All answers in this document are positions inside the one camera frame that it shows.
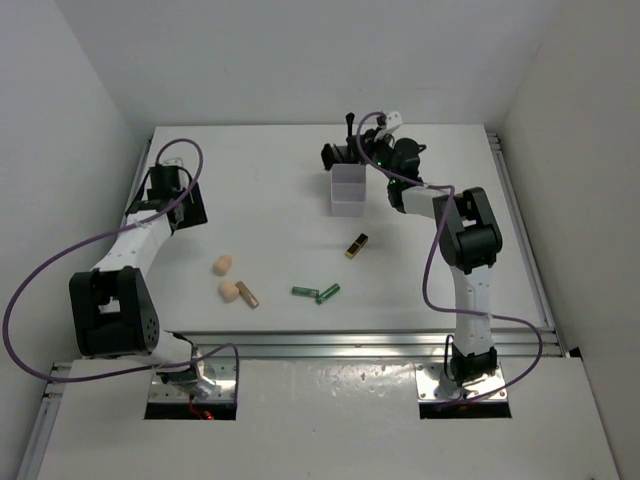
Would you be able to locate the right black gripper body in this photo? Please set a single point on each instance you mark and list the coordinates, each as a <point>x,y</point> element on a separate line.
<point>379,149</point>

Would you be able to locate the black angled makeup brush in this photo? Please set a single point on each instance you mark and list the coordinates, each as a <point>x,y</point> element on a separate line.
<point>351,157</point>

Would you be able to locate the black fan makeup brush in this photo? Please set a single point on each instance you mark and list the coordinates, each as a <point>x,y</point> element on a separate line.
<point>332,154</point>

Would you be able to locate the black gold lipstick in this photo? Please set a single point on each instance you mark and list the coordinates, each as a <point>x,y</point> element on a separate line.
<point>356,246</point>

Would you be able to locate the beige makeup sponge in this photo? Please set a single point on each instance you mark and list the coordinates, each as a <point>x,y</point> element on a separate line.
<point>222,265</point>
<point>228,291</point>

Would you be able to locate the rose gold lipstick tube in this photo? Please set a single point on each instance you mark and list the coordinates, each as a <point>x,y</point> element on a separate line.
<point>247,295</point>

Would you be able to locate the green lip balm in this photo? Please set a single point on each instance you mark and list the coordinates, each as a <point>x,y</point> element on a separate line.
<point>325,295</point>
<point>304,292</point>

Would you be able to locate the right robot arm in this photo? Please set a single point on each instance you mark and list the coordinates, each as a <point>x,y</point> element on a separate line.
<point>467,236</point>

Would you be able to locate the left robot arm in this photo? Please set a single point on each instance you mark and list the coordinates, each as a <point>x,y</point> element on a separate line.
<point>113,311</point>

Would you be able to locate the white three-compartment organizer box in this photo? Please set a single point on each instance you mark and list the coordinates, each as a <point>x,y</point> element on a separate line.
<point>347,190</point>

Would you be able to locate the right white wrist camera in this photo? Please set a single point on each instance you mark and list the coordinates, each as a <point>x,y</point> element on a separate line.
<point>389,122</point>

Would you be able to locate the aluminium front rail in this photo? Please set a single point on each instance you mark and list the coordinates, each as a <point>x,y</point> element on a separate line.
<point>509,342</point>

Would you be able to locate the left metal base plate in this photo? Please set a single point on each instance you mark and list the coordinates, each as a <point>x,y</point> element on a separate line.
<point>210,382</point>

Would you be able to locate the metal base plate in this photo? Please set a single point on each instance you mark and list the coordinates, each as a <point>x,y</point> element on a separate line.
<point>210,382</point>
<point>434,387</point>

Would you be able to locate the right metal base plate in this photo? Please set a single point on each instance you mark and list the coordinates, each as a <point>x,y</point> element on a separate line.
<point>434,387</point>

